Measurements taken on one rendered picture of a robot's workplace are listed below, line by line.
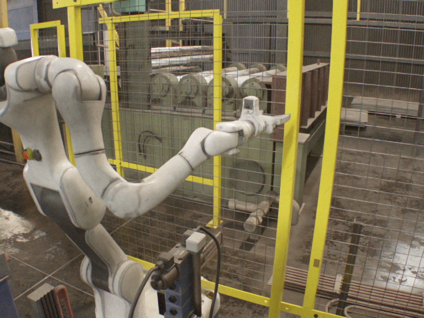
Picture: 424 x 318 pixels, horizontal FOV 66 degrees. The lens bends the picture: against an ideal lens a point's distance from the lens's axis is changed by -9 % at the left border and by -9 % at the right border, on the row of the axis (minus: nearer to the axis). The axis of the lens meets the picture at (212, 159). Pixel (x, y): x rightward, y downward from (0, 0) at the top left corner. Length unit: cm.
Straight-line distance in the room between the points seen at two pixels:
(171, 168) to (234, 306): 162
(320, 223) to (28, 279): 213
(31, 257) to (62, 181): 208
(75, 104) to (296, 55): 83
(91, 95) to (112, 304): 103
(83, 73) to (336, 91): 87
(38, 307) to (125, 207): 43
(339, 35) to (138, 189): 87
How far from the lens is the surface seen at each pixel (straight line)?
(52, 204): 120
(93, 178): 85
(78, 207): 113
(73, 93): 83
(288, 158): 143
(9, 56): 98
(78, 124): 85
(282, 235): 157
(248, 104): 110
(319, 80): 456
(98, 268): 147
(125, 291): 145
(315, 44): 1228
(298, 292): 255
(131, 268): 143
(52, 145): 108
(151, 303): 197
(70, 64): 88
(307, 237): 318
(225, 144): 94
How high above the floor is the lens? 160
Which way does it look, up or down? 19 degrees down
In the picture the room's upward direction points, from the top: straight up
